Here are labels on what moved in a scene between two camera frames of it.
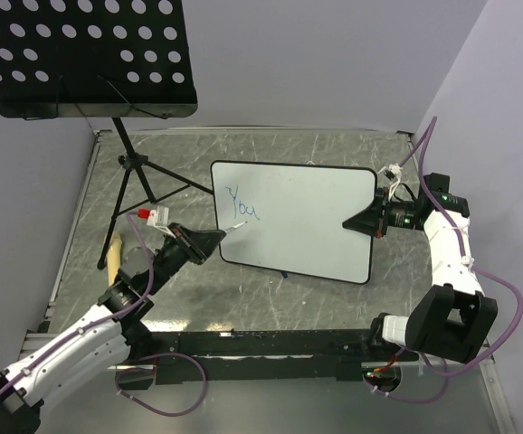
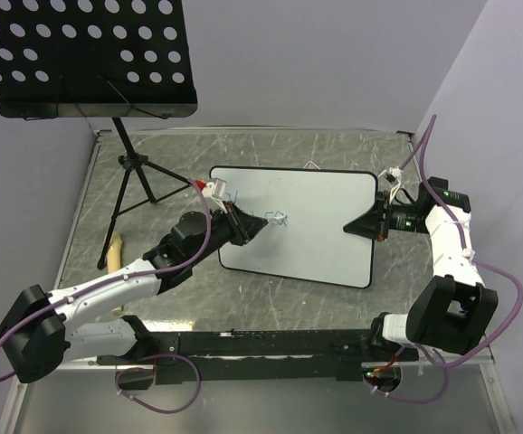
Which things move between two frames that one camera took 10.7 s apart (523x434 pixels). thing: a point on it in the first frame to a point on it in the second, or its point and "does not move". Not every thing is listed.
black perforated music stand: x=91 y=59 does not move
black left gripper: x=197 y=244 to x=244 y=226
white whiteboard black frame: x=290 y=216 does not move
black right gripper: x=369 y=220 does not move
